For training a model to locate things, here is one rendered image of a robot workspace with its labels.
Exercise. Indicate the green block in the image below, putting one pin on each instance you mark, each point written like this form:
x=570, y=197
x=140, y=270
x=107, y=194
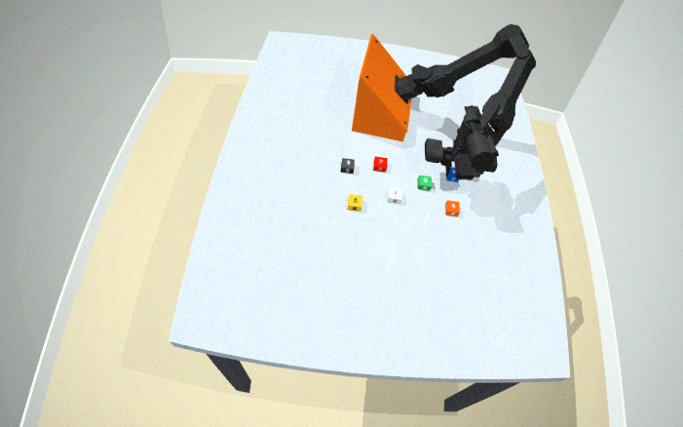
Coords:
x=424, y=183

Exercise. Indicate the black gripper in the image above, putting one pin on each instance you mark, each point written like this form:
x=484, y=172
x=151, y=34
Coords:
x=435, y=153

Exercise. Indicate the yellow block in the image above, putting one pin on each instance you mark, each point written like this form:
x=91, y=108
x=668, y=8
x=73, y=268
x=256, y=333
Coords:
x=354, y=202

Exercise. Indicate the blue block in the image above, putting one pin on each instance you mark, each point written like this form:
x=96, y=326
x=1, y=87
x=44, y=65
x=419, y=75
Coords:
x=451, y=176

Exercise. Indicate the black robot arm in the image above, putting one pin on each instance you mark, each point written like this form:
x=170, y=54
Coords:
x=499, y=110

